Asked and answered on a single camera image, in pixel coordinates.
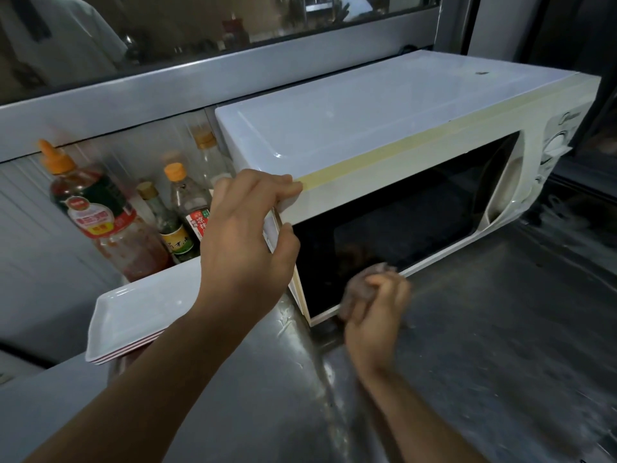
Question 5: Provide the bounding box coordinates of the person's right hand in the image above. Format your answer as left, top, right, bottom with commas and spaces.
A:
344, 272, 413, 377

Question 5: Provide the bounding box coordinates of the person's left hand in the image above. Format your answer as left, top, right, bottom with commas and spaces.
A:
192, 169, 303, 333

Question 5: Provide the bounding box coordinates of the brown cloth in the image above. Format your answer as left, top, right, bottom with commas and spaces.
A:
337, 262, 398, 322

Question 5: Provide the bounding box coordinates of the dark sauce bottle orange cap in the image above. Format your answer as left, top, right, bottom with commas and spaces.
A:
163, 162, 213, 244

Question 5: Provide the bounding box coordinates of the small glass bottle tan cap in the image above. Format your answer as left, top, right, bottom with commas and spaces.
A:
136, 180, 199, 264

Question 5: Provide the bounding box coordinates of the clear bottle green label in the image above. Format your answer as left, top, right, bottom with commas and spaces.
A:
192, 129, 235, 188

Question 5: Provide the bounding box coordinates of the white rectangular plate red underside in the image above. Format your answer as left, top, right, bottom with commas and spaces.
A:
85, 255, 202, 362

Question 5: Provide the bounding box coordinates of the large ketchup bottle orange cap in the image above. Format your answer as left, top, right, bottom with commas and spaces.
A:
38, 138, 172, 283

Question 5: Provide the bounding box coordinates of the white plate orange print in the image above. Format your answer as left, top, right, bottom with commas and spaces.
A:
89, 332, 165, 363

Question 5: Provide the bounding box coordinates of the plain white rectangular plate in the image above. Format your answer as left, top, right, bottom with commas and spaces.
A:
94, 337, 160, 366

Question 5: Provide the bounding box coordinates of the white microwave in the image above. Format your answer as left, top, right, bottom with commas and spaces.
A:
214, 49, 602, 327

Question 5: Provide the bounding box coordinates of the person's right forearm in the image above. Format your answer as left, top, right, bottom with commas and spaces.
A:
361, 366, 488, 463

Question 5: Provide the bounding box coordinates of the person's left forearm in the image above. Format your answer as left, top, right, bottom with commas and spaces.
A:
24, 308, 271, 463

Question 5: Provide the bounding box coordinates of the stainless steel table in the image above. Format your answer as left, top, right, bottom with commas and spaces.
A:
105, 173, 617, 463

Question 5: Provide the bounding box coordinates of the dark red bottle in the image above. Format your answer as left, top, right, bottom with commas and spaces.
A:
221, 14, 250, 49

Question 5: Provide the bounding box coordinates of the low grey cabinet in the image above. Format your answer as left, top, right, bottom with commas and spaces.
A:
0, 351, 109, 463

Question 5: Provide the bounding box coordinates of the glass window aluminium frame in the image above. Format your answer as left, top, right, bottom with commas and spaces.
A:
0, 0, 478, 163

